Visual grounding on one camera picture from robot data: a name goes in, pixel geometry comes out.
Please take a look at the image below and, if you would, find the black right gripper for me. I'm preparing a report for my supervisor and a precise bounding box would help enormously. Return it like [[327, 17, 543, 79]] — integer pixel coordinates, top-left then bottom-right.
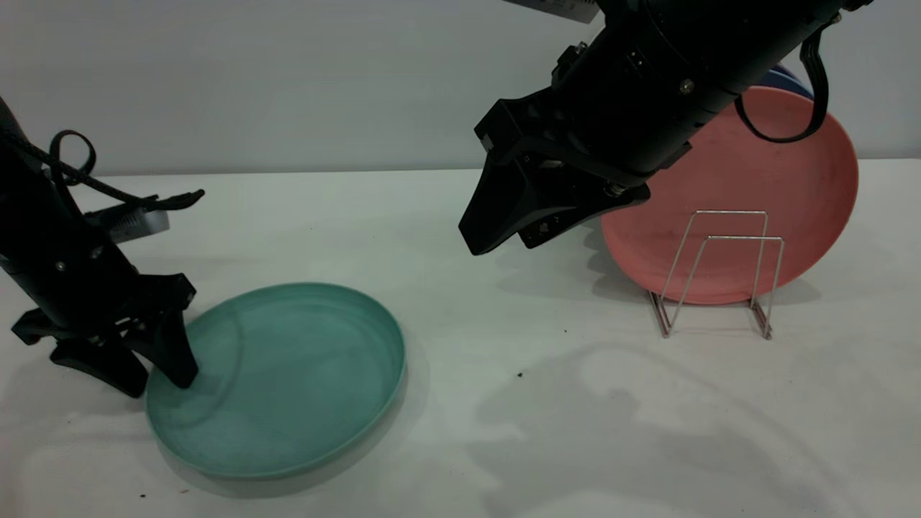
[[458, 90, 693, 257]]

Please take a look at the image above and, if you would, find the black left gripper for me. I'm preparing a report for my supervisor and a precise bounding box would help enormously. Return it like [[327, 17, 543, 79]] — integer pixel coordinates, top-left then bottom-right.
[[11, 275, 200, 399]]

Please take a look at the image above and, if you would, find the green plate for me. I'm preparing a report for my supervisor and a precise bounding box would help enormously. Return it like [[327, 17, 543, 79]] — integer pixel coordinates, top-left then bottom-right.
[[145, 282, 407, 481]]

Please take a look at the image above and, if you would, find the pink plate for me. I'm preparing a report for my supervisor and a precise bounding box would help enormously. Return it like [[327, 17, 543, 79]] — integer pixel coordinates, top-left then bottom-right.
[[601, 86, 859, 305]]

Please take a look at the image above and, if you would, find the blue plate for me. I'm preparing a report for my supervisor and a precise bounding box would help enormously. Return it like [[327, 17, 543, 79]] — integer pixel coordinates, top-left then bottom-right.
[[768, 65, 815, 99]]

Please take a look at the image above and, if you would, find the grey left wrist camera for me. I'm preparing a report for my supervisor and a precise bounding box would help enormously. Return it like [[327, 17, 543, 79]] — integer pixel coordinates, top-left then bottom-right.
[[85, 209, 171, 244]]

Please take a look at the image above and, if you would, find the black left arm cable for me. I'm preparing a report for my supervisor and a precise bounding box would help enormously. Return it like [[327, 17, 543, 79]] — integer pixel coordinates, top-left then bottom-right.
[[0, 129, 207, 213]]

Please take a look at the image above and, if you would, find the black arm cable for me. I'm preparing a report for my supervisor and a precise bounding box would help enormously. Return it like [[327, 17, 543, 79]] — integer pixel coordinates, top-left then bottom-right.
[[0, 129, 207, 213], [734, 29, 830, 145]]

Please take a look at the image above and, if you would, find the metal wire plate rack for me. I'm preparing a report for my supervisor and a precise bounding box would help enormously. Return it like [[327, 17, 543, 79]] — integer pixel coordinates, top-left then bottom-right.
[[648, 210, 785, 340]]

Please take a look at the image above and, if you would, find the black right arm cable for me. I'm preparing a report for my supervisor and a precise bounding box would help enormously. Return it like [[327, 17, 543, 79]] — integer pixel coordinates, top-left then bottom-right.
[[734, 29, 830, 145]]

